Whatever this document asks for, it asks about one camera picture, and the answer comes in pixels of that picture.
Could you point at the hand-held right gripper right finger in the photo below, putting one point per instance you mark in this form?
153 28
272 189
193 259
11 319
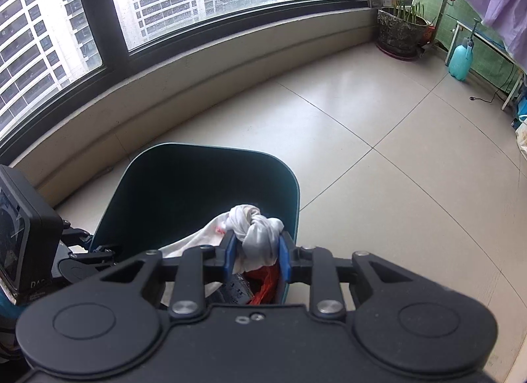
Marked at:
285 257

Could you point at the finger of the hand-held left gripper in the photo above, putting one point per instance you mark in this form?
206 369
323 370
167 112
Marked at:
101 253
80 237

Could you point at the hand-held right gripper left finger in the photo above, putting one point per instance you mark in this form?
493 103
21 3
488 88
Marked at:
230 254

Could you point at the white plastic bag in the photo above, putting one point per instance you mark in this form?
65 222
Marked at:
255 238

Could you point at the red snack wrapper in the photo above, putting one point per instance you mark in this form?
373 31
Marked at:
265 284

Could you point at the grey printed wrapper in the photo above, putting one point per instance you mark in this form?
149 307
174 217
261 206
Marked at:
234 290

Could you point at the dark teal trash bin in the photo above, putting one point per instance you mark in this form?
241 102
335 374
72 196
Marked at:
185 185

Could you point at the dark pot saucer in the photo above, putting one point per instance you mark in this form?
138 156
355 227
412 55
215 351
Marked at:
395 54

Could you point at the patterned ceramic flower pot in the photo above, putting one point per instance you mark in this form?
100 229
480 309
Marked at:
401 30

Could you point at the light blue spray bottle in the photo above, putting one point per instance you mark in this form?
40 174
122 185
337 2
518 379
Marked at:
459 61

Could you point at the small red object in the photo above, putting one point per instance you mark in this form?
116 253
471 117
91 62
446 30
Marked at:
430 33

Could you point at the white shopping bag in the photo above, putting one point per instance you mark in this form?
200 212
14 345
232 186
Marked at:
523 133

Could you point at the green leafy plant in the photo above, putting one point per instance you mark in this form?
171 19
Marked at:
407 6

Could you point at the white bench table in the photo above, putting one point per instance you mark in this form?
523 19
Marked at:
512 92

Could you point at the green checked cloth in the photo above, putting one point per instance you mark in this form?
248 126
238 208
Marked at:
481 49

